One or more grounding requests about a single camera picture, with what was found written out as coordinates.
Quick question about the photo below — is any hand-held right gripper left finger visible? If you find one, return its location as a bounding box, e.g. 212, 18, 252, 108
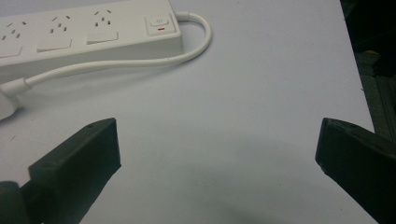
19, 117, 122, 224

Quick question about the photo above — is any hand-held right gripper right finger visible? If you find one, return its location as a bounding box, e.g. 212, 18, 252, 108
315, 117, 396, 224

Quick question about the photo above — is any metal stand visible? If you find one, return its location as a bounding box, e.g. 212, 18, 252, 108
354, 49, 396, 144

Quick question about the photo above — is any white plug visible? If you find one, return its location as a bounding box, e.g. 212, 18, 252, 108
0, 77, 34, 121

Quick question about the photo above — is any white power strip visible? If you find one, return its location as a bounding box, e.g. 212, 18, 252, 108
0, 0, 185, 84

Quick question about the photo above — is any white power strip cable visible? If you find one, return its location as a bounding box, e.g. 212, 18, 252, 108
21, 11, 213, 90

